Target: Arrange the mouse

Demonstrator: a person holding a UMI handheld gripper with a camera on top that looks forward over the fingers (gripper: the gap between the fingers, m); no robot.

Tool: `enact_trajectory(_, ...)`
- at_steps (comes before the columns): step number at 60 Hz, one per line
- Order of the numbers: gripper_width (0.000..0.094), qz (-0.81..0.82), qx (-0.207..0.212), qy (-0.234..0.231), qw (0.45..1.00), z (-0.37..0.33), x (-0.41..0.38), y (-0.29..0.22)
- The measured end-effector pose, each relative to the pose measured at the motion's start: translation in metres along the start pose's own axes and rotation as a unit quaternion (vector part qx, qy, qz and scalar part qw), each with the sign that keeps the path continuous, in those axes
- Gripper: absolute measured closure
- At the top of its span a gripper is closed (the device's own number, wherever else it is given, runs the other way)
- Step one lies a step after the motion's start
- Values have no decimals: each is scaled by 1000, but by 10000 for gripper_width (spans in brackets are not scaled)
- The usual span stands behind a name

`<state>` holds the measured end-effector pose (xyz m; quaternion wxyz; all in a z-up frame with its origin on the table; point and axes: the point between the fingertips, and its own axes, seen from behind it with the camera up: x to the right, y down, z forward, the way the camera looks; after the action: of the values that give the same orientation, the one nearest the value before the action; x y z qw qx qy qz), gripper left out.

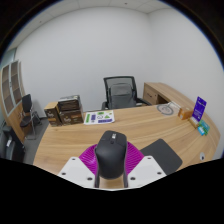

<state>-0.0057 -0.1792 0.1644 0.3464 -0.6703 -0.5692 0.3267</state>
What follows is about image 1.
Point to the wooden side desk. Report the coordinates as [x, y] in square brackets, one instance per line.
[163, 91]

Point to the round grey disc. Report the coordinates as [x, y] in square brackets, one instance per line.
[165, 109]

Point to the white printed paper sheet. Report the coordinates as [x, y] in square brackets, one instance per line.
[99, 117]

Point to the purple sign card with stand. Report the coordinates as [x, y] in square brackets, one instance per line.
[199, 109]

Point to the wide brown cardboard box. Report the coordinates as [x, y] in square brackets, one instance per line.
[71, 117]

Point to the white round table grommet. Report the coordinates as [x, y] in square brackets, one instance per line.
[202, 156]

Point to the dark grey mouse pad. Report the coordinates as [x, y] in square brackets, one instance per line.
[163, 155]

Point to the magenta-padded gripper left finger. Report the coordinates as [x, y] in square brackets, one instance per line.
[78, 170]

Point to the wooden shelf unit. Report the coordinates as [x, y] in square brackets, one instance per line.
[11, 86]

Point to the green and blue small box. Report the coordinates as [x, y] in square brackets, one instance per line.
[203, 127]

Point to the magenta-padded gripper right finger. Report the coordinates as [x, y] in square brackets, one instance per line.
[145, 170]

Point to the black mesh office chair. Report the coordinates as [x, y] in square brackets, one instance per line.
[120, 93]

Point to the small orange box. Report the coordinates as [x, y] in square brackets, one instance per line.
[185, 113]

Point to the black padded swivel chair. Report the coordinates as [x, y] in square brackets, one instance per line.
[11, 146]

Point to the black visitor chair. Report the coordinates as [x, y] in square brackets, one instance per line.
[26, 106]

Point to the black computer mouse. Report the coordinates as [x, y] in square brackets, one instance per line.
[111, 155]

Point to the small brown cardboard box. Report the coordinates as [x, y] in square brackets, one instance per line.
[51, 115]

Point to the dark printed cardboard box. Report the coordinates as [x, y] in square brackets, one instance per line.
[69, 103]

